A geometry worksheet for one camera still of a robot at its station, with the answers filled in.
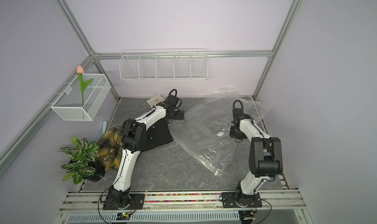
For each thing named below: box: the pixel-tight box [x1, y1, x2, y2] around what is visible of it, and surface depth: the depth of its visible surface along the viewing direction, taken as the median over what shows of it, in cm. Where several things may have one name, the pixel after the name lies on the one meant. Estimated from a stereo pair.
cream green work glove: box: [146, 94, 166, 109], surface depth 122 cm
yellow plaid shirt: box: [97, 126, 124, 171], surface depth 90 cm
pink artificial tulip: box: [76, 64, 94, 107], surface depth 81 cm
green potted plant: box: [57, 136, 106, 185], surface depth 65 cm
